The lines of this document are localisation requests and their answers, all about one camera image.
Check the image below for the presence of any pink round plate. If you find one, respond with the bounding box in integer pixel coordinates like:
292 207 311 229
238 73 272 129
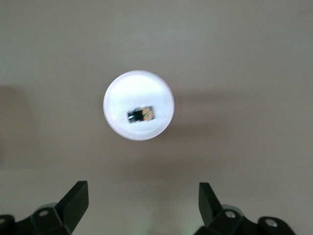
102 70 176 141

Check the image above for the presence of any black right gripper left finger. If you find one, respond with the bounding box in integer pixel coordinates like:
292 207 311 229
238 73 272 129
0 180 89 235

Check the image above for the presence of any orange black switch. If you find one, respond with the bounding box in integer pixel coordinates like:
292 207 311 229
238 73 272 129
126 105 156 124

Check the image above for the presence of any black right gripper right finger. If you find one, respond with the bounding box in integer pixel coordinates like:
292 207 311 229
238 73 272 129
195 182 298 235

